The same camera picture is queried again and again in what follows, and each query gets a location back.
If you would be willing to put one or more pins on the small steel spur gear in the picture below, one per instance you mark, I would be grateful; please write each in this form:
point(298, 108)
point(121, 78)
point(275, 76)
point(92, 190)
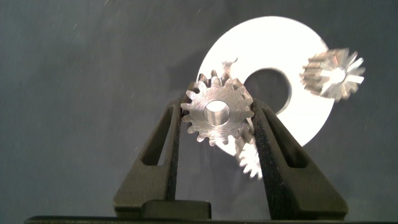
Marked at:
point(323, 82)
point(248, 158)
point(217, 91)

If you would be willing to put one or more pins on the round white plate with pins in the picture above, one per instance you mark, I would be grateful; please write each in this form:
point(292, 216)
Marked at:
point(273, 43)

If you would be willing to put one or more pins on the dark mat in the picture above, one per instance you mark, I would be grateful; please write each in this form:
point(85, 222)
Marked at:
point(62, 93)

